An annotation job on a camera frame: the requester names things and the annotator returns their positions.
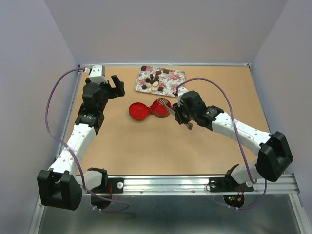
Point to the red tin lid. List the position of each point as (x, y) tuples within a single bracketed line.
[(139, 111)]

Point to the red round tin box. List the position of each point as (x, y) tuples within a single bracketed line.
[(158, 109)]

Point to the aluminium mounting rail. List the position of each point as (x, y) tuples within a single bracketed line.
[(139, 185)]

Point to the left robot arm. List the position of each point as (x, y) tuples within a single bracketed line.
[(64, 184)]

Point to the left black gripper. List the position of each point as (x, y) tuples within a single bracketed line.
[(114, 92)]

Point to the floral rectangular tray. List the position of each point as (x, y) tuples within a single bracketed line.
[(169, 82)]

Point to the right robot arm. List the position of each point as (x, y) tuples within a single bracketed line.
[(272, 150)]

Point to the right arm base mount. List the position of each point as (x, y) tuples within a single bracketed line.
[(224, 184)]

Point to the metal serving tongs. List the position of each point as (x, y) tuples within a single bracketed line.
[(165, 103)]

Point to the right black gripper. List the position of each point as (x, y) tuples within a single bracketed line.
[(178, 110)]

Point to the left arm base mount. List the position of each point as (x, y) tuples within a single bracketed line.
[(107, 186)]

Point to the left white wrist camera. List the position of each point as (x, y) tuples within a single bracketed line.
[(97, 74)]

